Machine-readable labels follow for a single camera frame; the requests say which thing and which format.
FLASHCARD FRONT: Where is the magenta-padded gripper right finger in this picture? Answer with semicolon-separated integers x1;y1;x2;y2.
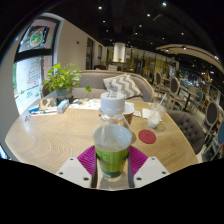
127;145;171;189

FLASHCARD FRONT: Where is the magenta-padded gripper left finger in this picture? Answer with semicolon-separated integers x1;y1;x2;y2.
55;145;99;190

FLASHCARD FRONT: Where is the clear bottle with green label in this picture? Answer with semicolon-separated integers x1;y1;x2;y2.
92;91;133;179

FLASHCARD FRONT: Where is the flat round red coaster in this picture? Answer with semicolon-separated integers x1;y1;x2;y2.
137;129;157;145

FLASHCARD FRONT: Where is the clear plastic cup with straw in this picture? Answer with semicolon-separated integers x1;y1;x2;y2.
146;92;168;130

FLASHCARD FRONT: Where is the dark grey tufted armchair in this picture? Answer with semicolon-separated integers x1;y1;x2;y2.
165;109;206;155

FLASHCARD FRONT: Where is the white paper napkin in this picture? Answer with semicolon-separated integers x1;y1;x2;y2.
141;107;152;119

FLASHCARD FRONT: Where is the brown paper-look mug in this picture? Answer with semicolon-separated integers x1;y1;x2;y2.
123;102;135;126

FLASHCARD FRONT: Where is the small blue white box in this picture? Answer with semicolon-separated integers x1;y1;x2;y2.
56;98;70;115

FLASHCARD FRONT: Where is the white printed menu booklet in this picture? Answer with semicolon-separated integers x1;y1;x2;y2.
68;98;102;111

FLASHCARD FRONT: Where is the group of round-back dining chairs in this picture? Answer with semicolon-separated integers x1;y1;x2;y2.
153;69;224;158

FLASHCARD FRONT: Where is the grey white chevron cushion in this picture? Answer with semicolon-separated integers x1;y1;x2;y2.
102;73;143;100

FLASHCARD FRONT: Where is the potted green leafy plant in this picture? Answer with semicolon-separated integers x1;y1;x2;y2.
42;62;93;101

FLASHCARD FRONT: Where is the grey curved sofa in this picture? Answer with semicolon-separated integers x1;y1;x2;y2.
41;69;156;103

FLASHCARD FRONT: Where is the white round column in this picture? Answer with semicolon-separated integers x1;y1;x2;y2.
113;42;127;63

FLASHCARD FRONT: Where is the group of ceiling spotlights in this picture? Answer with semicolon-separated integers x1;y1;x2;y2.
96;1;188;51

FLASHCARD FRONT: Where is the framed wall poster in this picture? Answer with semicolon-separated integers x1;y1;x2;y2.
17;19;60;54

